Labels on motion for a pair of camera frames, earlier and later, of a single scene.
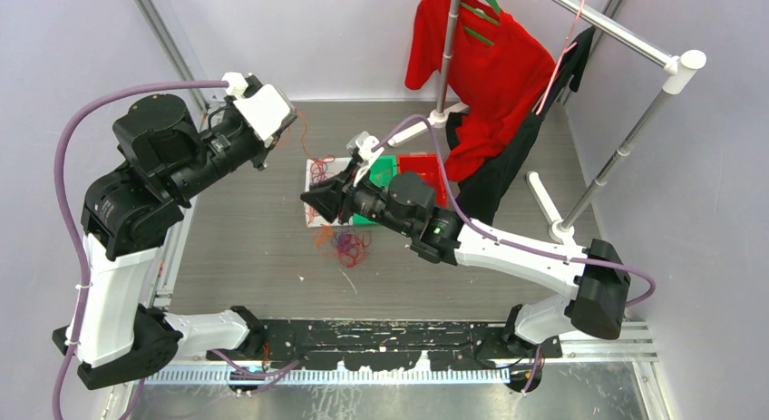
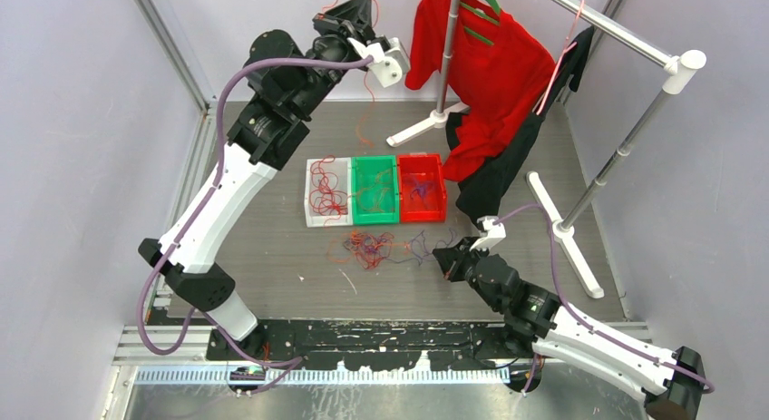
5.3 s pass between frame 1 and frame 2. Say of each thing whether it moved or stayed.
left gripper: moved
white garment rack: stayed
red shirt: stayed
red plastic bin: stayed
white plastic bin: stayed
